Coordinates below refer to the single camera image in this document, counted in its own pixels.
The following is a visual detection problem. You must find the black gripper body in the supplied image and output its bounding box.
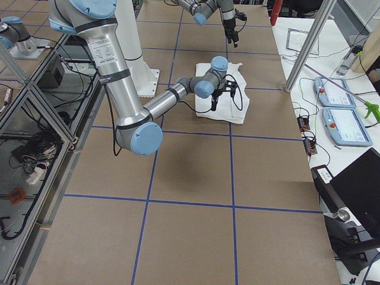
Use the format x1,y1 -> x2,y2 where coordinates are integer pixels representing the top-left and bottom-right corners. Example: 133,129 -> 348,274
223,18 -> 238,42
212,87 -> 225,102

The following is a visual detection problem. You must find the white printed t-shirt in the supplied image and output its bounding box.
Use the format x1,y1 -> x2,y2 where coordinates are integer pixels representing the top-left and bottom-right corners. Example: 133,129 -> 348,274
195,62 -> 250,124

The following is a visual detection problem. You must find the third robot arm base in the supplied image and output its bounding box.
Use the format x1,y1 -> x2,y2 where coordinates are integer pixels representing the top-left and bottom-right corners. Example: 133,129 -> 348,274
1,16 -> 50,59

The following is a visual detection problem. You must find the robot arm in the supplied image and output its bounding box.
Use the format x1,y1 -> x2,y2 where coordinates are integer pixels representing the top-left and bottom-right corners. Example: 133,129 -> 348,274
172,0 -> 246,48
49,1 -> 228,156

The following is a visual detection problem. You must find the red cylinder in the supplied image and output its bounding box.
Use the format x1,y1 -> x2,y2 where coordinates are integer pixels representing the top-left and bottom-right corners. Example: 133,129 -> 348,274
270,0 -> 283,26

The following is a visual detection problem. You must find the black framed sheet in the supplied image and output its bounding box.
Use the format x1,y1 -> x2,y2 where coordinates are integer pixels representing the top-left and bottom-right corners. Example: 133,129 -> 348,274
286,28 -> 319,55

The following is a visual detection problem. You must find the orange connector board far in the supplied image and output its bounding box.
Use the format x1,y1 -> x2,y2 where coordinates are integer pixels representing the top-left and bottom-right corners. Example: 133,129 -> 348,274
297,116 -> 311,132

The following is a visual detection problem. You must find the orange connector board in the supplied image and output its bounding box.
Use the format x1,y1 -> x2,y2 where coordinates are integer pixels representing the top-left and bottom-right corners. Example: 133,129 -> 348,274
303,137 -> 318,156
297,116 -> 311,132

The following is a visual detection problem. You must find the orange connector board near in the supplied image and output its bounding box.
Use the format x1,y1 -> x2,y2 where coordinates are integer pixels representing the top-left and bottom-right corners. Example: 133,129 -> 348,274
303,137 -> 318,156

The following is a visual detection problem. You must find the upper blue teach pendant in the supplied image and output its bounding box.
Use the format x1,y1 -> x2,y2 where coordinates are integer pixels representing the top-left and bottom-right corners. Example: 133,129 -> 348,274
313,77 -> 356,109

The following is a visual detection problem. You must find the blue teach pendant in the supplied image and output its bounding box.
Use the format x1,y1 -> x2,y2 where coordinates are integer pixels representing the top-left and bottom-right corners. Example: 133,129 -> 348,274
322,107 -> 373,147
313,77 -> 356,109

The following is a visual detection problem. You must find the clear water bottle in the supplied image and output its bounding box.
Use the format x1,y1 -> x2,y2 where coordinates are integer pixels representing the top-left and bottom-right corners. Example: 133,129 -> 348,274
336,45 -> 363,76

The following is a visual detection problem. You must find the lower blue teach pendant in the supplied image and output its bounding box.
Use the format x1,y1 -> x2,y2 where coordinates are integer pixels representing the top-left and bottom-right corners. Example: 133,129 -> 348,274
322,107 -> 373,147

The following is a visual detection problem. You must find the metal reacher grabber tool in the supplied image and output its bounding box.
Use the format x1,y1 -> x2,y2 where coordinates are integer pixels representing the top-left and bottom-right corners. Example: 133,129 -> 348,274
281,55 -> 380,122

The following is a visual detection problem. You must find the black power box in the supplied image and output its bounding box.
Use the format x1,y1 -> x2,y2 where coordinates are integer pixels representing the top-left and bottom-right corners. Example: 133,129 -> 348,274
37,58 -> 65,88

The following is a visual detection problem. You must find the orange tag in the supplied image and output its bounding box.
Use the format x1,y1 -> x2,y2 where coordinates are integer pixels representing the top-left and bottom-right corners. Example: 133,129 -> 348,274
7,188 -> 26,205

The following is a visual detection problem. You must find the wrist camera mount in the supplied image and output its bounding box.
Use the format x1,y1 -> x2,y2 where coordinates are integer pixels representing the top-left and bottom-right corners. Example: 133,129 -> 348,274
223,80 -> 238,98
234,11 -> 247,21

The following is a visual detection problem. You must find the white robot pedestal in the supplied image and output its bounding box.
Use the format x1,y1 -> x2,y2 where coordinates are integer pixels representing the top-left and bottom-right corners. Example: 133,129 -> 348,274
115,0 -> 160,97

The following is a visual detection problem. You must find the aluminium frame post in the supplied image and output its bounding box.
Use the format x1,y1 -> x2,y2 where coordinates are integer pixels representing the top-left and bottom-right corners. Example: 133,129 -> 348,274
284,0 -> 337,93

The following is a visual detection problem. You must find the tangled cable bundle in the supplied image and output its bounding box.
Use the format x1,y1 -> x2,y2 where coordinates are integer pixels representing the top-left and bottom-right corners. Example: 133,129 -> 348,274
8,130 -> 65,185

